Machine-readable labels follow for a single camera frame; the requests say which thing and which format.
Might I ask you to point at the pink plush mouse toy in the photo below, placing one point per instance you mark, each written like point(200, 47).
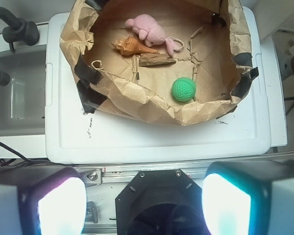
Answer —
point(153, 34)

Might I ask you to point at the white sink basin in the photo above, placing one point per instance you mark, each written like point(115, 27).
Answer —
point(22, 101)

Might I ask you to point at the orange spiral sea shell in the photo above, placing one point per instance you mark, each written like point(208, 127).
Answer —
point(131, 46)

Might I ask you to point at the aluminium extrusion rail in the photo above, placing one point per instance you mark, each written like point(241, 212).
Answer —
point(196, 169)

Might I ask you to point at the brown wood piece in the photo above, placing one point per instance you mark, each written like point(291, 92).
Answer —
point(150, 59)

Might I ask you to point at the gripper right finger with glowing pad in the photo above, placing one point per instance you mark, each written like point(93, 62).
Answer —
point(249, 198)

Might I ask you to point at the white plastic cooler lid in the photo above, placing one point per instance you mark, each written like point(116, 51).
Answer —
point(74, 137)

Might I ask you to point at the black faucet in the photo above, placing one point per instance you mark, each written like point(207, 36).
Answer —
point(18, 30)

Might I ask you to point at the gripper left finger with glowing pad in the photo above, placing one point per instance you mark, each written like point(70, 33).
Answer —
point(42, 200)

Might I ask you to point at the black octagonal mount plate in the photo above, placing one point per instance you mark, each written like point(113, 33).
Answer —
point(161, 202)

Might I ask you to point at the green dimpled ball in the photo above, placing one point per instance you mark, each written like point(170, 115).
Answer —
point(183, 89)

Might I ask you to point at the crumpled brown paper bag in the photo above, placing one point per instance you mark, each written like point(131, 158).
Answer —
point(216, 56)

